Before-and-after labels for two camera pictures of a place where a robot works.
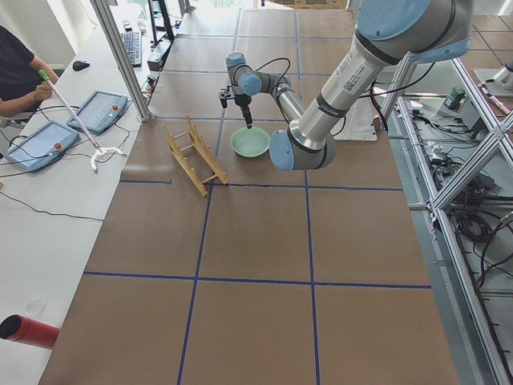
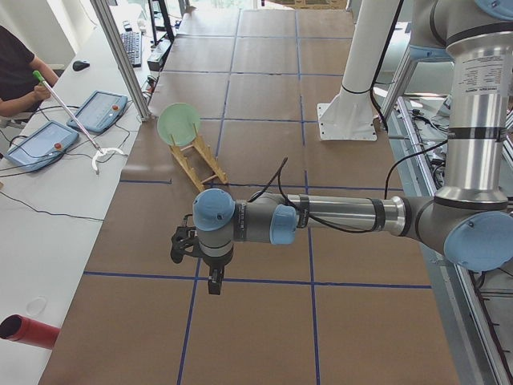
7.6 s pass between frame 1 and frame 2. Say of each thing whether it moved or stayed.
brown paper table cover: stayed
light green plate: moved
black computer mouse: stayed
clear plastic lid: stayed
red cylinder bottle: stayed
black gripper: moved
